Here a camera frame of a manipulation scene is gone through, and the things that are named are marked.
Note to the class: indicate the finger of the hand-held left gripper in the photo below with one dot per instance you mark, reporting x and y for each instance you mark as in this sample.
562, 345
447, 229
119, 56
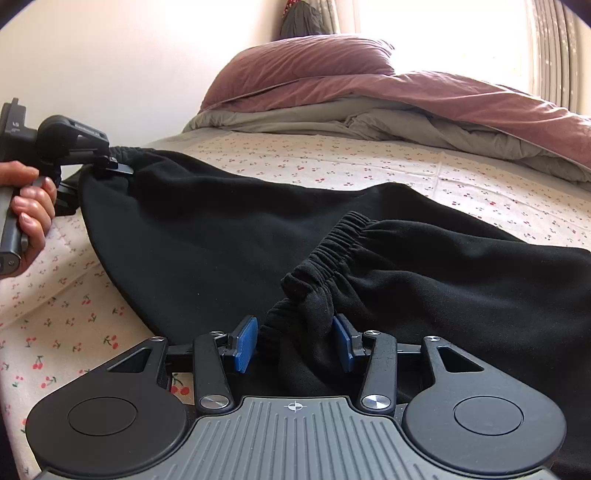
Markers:
113, 166
69, 198

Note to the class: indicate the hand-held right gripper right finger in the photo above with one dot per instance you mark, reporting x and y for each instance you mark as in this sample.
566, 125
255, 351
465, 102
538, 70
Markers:
342, 345

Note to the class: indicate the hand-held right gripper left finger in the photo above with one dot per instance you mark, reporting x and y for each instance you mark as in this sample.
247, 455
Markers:
244, 345

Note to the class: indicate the black pants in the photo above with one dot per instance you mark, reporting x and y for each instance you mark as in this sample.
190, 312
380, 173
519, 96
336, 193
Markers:
346, 267

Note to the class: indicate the person's left hand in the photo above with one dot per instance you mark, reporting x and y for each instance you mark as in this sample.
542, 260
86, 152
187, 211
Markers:
32, 203

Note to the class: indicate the mauve pillow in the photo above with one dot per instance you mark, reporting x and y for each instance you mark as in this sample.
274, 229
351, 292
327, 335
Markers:
295, 69

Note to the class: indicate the dark grey hanging garment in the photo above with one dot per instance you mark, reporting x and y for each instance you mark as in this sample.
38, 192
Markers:
302, 21

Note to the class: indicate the mauve and grey duvet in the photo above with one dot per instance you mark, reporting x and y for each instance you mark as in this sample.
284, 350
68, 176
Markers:
461, 115

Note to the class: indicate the grey patterned curtain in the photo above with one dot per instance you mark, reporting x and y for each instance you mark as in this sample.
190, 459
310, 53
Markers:
330, 16
561, 50

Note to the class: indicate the window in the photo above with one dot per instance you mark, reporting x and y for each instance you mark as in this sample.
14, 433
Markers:
443, 37

